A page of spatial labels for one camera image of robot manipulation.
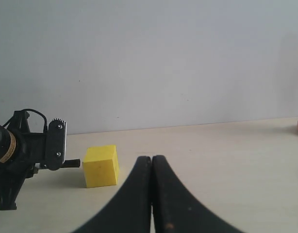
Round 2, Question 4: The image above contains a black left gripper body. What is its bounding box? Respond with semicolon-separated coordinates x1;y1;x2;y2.
3;110;48;179

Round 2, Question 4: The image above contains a black cable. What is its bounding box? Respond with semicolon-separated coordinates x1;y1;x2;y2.
20;109;48;133

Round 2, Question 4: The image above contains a yellow foam cube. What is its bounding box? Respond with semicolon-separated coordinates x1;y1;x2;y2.
83;145;119;188

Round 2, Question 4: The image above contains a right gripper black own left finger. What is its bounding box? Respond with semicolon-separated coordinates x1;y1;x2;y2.
75;156;151;233

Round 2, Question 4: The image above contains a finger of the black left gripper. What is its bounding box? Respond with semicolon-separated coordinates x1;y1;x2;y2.
0;163;34;210

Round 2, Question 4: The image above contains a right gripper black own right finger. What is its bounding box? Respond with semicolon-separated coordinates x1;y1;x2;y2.
151;155;241;233

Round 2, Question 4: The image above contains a black and white marker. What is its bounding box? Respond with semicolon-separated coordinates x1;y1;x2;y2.
35;159;81;169

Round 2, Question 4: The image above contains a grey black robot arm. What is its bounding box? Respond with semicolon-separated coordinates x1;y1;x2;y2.
0;109;238;233

